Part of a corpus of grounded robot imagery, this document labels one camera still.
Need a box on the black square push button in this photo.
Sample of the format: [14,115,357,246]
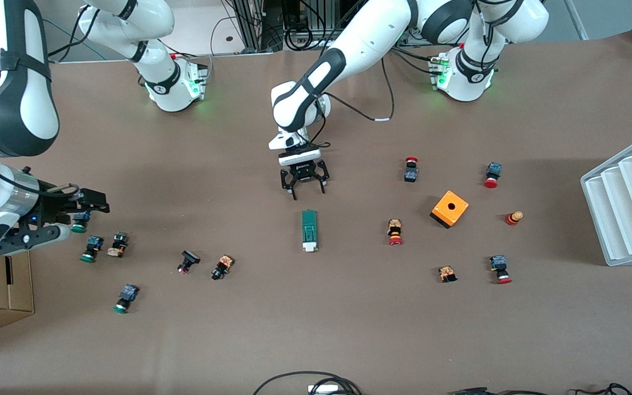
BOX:
[177,250,201,275]

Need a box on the black orange switch unit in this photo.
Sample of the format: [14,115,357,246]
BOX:
[106,232,129,258]

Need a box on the black orange selector switch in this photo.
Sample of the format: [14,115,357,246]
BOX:
[211,254,235,281]

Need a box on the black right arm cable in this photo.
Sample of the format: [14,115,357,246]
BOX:
[47,4,101,62]

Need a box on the black cable white tape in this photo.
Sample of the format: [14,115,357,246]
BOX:
[321,55,396,122]

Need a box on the white ribbed tray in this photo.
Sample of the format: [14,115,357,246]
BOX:
[580,130,632,267]

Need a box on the green circuit board module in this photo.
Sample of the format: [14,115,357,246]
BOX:
[301,209,319,253]

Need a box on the red button blue block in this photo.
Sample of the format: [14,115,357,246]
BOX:
[489,255,513,285]
[484,162,503,189]

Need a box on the orange push button enclosure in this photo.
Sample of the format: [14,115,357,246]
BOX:
[430,190,470,229]

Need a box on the black aluminium equipment rack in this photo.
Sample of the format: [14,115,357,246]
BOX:
[228,0,459,51]

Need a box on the black looped cable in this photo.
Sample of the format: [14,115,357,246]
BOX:
[252,371,363,395]

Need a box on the black thin cable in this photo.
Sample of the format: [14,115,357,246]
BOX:
[450,383,632,395]

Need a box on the black coiled cable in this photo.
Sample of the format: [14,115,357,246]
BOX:
[285,22,317,51]

